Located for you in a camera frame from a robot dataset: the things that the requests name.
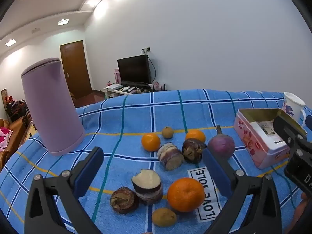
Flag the white television stand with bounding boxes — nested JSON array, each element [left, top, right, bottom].
[[103, 84, 153, 100]]

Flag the brown leather sofa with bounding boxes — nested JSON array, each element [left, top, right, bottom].
[[0, 117, 32, 166]]

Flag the orange mandarin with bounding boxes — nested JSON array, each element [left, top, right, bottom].
[[185, 130, 206, 144], [142, 133, 161, 152], [167, 178, 206, 212]]

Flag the blue plaid blanket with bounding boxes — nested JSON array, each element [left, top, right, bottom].
[[0, 89, 312, 234]]

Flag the cut taro piece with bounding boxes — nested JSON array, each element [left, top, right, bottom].
[[157, 143, 184, 171], [131, 169, 163, 205]]

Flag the pink floral pillow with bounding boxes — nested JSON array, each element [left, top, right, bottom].
[[0, 127, 13, 152]]

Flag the dark cloth heap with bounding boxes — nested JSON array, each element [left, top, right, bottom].
[[5, 95, 28, 122]]

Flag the black power cable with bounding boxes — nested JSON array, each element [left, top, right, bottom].
[[146, 52, 157, 84]]

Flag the wooden coffee table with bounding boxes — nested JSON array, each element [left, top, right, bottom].
[[23, 113, 37, 142]]

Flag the person's right hand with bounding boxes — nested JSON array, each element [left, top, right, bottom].
[[286, 192, 312, 234]]

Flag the brown wooden door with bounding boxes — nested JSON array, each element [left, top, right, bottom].
[[60, 40, 93, 100]]

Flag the pink tin box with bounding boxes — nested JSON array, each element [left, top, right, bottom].
[[233, 108, 308, 170]]

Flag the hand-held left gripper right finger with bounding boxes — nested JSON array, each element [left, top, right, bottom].
[[202, 147, 283, 234]]

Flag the purple passion fruit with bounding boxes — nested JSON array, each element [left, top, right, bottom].
[[182, 138, 207, 164], [110, 187, 140, 214]]

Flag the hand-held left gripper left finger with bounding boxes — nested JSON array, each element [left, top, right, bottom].
[[24, 147, 104, 234]]

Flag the lilac thermos jug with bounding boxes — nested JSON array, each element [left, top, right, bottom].
[[21, 58, 86, 157]]

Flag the black flat television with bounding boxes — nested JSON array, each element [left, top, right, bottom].
[[117, 55, 152, 84]]

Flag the purple turnip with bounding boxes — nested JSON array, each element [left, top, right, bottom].
[[207, 125, 236, 161]]

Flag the white floral mug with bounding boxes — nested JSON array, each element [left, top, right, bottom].
[[283, 92, 306, 127]]

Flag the printed paper leaflet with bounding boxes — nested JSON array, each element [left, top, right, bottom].
[[251, 119, 285, 144]]

